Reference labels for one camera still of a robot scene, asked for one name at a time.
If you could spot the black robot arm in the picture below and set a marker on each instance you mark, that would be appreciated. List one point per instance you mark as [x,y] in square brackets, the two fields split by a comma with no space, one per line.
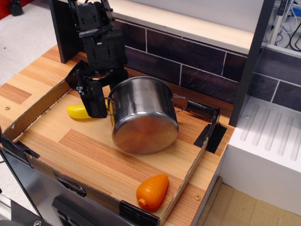
[88,16]

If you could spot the cardboard fence with black tape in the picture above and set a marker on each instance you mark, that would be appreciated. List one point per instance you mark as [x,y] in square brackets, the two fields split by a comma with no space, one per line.
[73,167]

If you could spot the dark grey left post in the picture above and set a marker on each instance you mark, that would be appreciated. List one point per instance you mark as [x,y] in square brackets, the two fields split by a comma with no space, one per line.
[67,36]

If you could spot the orange toy carrot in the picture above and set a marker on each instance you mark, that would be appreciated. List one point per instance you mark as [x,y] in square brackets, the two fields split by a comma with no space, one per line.
[151,192]

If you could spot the white toy sink drainboard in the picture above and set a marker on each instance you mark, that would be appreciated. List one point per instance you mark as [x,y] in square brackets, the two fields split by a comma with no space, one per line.
[263,157]

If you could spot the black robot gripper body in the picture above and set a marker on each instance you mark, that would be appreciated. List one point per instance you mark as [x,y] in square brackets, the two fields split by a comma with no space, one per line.
[105,50]

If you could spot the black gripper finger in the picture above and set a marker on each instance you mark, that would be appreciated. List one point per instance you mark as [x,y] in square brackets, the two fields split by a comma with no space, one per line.
[91,93]
[117,76]

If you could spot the dark grey vertical post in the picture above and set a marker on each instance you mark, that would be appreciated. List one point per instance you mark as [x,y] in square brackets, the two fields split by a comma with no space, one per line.
[244,89]

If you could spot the stainless steel metal pot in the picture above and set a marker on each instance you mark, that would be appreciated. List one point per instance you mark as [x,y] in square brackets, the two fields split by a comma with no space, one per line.
[143,115]

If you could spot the yellow toy banana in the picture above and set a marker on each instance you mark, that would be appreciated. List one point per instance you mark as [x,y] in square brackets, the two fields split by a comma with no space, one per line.
[78,111]

